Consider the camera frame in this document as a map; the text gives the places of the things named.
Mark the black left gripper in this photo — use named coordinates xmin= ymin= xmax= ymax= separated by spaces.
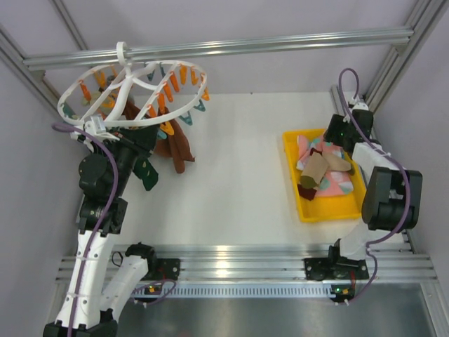
xmin=104 ymin=121 xmax=159 ymax=195

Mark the white round clip hanger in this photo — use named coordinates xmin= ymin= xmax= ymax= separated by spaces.
xmin=57 ymin=60 xmax=210 ymax=130

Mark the pink patterned sock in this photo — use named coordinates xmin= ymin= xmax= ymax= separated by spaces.
xmin=315 ymin=171 xmax=354 ymax=197

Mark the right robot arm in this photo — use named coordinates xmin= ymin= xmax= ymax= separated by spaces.
xmin=320 ymin=110 xmax=423 ymax=279

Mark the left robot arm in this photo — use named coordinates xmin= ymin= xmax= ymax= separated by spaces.
xmin=43 ymin=123 xmax=159 ymax=336

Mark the brown sock on hanger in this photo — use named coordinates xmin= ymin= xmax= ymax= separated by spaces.
xmin=128 ymin=119 xmax=195 ymax=174

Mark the dark green sock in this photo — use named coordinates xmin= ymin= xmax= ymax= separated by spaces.
xmin=133 ymin=157 xmax=159 ymax=191

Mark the tan brown sock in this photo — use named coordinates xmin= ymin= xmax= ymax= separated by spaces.
xmin=300 ymin=152 xmax=352 ymax=189

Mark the yellow plastic bin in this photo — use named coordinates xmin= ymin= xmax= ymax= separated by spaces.
xmin=282 ymin=128 xmax=366 ymax=223

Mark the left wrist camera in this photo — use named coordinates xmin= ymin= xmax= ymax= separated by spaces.
xmin=72 ymin=114 xmax=119 ymax=142

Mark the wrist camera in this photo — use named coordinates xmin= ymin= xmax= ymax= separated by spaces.
xmin=348 ymin=100 xmax=369 ymax=112
xmin=72 ymin=114 xmax=119 ymax=142

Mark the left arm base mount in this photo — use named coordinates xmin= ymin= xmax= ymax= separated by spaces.
xmin=153 ymin=258 xmax=180 ymax=281

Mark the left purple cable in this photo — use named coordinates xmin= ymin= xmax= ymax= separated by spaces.
xmin=51 ymin=122 xmax=177 ymax=337

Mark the purple cable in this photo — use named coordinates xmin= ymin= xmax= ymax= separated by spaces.
xmin=51 ymin=122 xmax=177 ymax=337
xmin=337 ymin=67 xmax=412 ymax=306

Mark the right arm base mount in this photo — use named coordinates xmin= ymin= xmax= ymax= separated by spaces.
xmin=304 ymin=257 xmax=370 ymax=281

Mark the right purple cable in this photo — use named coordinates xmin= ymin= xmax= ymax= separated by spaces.
xmin=337 ymin=67 xmax=412 ymax=306

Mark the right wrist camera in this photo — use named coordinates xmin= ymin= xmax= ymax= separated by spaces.
xmin=348 ymin=100 xmax=369 ymax=112

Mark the aluminium top rail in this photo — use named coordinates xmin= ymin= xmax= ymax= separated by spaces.
xmin=22 ymin=27 xmax=414 ymax=70

